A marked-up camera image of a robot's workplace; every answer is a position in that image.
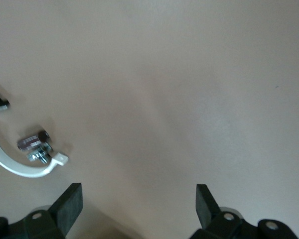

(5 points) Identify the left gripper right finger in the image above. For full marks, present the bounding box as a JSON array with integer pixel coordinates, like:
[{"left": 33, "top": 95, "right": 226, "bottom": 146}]
[{"left": 189, "top": 183, "right": 299, "bottom": 239}]

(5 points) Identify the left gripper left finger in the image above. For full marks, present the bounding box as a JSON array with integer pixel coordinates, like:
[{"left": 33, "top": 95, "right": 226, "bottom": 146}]
[{"left": 0, "top": 183, "right": 83, "bottom": 239}]

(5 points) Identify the silver bolt with nuts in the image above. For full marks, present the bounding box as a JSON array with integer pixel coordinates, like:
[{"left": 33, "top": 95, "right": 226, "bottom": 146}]
[{"left": 26, "top": 143, "right": 53, "bottom": 164}]

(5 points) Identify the dark brown hex spacer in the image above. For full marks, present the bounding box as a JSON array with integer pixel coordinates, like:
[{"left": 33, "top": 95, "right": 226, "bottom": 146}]
[{"left": 16, "top": 130, "right": 50, "bottom": 152}]

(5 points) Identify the brown paper table cover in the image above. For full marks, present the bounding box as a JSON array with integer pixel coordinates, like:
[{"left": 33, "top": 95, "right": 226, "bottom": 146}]
[{"left": 0, "top": 0, "right": 299, "bottom": 239}]

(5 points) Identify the white half-ring clamp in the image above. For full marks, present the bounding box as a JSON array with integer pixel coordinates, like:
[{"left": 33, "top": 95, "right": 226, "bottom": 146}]
[{"left": 0, "top": 123, "right": 70, "bottom": 178}]

